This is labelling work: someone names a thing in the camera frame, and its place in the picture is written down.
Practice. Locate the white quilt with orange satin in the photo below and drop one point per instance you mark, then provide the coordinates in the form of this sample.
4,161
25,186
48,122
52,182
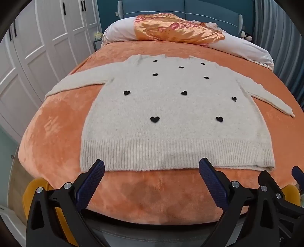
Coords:
166,30

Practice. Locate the cream sweater with black hearts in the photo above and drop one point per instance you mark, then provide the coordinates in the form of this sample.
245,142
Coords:
171,118

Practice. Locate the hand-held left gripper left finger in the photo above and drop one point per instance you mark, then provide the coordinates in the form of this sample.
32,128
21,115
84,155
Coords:
91,180

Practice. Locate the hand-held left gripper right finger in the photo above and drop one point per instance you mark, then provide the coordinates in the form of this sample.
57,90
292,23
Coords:
212,181

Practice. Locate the teal padded headboard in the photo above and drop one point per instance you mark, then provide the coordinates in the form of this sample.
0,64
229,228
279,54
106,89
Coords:
213,9

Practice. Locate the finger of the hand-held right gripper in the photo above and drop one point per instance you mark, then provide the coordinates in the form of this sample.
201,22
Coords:
298,173

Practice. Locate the tissue box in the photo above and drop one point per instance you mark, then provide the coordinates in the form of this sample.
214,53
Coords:
98,35

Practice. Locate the grey-blue curtain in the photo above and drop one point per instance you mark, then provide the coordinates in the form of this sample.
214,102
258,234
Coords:
277,35

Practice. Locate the white panelled wardrobe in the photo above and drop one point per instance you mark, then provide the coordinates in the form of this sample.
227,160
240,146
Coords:
42,47

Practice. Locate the orange plush blanket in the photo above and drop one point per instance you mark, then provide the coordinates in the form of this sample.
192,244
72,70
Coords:
59,130

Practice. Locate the small plush toy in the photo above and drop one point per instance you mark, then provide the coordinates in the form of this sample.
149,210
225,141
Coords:
245,36

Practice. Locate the grey nightstand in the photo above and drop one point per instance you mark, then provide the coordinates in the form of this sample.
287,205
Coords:
97,45

